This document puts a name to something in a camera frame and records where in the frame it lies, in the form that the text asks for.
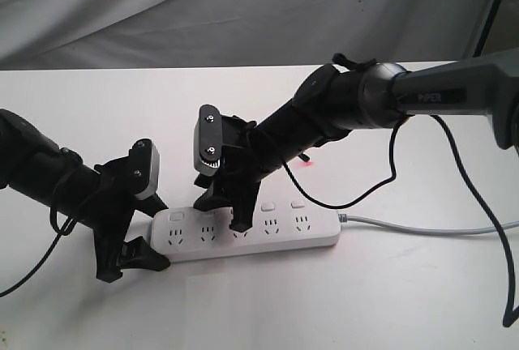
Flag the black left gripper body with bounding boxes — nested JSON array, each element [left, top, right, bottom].
[[91, 156, 142, 283]]

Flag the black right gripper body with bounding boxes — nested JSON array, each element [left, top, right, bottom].
[[195, 116, 281, 199]]

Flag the white five-outlet power strip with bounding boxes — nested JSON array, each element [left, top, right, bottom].
[[149, 199, 341, 263]]

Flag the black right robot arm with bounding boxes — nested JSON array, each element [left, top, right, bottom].
[[194, 49, 518, 233]]

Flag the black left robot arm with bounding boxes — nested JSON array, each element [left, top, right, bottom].
[[1, 109, 169, 283]]

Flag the grey backdrop cloth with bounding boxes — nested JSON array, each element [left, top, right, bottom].
[[1, 0, 493, 70]]

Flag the black tripod stand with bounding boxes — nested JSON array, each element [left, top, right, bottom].
[[473, 0, 502, 58]]

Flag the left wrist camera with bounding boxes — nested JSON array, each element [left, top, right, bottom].
[[127, 139, 160, 201]]

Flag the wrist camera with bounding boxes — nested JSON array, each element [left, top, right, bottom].
[[127, 139, 160, 201], [193, 105, 223, 177]]

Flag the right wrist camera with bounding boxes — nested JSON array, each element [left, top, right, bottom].
[[193, 105, 223, 177]]

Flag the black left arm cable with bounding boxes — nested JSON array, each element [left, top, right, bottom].
[[0, 163, 106, 298]]

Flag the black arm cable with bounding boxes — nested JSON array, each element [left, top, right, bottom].
[[279, 114, 519, 329], [0, 163, 106, 298]]

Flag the grey power cable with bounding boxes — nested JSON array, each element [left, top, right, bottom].
[[335, 211, 519, 237]]

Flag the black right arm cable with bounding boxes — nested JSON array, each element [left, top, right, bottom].
[[279, 114, 519, 329]]

